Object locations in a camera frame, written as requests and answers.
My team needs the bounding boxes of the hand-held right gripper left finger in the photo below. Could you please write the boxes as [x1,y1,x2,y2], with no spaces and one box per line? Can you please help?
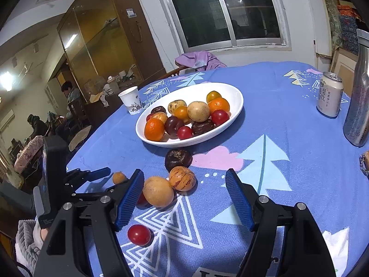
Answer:
[33,169,145,277]

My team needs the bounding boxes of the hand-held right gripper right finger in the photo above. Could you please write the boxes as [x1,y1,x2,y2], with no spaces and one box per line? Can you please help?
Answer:
[225,168,336,277]

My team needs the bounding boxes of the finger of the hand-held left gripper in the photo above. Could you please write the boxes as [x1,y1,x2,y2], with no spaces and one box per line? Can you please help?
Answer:
[65,167,111,186]
[66,185,120,206]

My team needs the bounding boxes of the small orange-brown fruit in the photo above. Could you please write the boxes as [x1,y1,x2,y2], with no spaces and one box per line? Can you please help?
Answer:
[112,172,128,185]

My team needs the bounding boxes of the tan round fruit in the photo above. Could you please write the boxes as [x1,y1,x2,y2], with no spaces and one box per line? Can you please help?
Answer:
[187,101,210,122]
[142,176,175,208]

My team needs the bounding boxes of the striped orange fruit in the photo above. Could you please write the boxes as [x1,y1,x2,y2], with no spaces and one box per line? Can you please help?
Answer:
[169,166,197,191]

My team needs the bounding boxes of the orange mandarin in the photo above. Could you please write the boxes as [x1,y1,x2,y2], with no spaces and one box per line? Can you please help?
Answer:
[208,97,230,114]
[144,118,165,142]

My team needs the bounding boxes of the dark purple plum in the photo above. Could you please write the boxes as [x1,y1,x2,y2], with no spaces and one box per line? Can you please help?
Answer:
[164,116,185,136]

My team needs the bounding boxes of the white oval plate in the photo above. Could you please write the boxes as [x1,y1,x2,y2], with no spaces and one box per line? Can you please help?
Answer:
[135,82,244,148]

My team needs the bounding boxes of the person's left forearm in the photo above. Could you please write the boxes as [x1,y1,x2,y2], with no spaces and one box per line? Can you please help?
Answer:
[14,219,48,274]

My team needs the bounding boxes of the pink floral cushion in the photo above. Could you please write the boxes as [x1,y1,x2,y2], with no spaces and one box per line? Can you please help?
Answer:
[14,135,44,175]

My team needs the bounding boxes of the round woven stool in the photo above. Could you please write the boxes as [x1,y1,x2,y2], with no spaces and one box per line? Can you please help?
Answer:
[68,125,92,152]

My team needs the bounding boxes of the white paper cup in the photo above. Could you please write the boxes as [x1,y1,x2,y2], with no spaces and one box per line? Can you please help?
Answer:
[118,86,144,115]

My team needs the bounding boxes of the spotted orange-brown fruit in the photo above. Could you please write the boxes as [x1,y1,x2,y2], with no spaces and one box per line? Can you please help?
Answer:
[150,111,168,124]

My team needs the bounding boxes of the ceiling tube light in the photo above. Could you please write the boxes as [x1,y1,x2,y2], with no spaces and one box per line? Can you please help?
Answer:
[0,71,15,91]

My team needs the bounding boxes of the orange cherry tomato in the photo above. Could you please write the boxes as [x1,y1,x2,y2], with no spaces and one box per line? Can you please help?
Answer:
[174,105,191,123]

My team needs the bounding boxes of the spotted yellow fruit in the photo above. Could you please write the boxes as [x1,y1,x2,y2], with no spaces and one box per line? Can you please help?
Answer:
[168,99,187,114]

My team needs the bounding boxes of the white tissue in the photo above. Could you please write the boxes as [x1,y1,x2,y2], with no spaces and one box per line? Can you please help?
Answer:
[321,227,351,277]

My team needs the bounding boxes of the wooden chair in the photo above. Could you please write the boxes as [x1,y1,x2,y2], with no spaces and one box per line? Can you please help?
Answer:
[153,66,191,81]

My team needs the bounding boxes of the tan bag with zipper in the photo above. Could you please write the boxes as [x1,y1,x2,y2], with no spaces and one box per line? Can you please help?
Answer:
[359,150,369,176]

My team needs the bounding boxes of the beige drink can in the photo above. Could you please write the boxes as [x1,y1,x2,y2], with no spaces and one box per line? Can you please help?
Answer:
[316,72,343,118]

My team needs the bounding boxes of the wooden glass cabinet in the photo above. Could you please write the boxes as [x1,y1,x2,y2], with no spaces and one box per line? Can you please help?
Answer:
[57,0,167,104]

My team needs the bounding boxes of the purple jacket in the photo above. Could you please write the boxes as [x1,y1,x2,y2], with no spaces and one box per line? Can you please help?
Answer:
[175,51,228,71]

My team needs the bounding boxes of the stainless steel bottle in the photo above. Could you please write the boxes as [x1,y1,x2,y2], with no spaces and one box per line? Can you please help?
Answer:
[343,29,369,148]

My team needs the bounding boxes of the leaning wooden boards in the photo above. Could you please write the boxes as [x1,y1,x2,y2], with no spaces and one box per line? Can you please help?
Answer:
[329,45,361,93]

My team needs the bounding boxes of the sliding glass window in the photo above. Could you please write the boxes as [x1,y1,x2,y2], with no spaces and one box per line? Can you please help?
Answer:
[151,0,290,53]

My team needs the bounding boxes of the stack of patterned fabric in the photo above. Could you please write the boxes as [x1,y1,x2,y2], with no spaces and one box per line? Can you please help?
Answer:
[318,0,364,55]

